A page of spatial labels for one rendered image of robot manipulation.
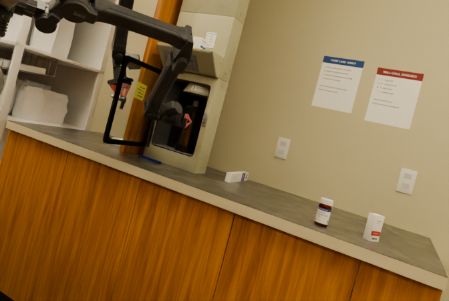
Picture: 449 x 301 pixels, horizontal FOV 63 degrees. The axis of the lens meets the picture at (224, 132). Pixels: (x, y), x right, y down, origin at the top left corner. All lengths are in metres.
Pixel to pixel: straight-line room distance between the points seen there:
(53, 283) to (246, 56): 1.55
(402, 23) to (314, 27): 0.44
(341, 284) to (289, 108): 1.06
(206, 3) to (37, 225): 1.37
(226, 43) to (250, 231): 0.89
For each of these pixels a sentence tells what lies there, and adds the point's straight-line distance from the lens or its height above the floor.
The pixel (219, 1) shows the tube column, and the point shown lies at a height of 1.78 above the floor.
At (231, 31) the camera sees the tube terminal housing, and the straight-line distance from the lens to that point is 1.82.
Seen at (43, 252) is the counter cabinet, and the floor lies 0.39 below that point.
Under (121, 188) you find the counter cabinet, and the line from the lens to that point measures 1.67.
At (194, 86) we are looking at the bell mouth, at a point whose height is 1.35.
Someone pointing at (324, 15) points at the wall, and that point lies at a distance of 2.17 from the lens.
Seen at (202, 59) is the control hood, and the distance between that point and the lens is 1.74.
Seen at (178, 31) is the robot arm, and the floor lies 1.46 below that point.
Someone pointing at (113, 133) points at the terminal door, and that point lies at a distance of 1.72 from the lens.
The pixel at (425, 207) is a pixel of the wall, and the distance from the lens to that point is 1.98.
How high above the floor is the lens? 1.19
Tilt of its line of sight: 1 degrees down
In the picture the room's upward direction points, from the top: 15 degrees clockwise
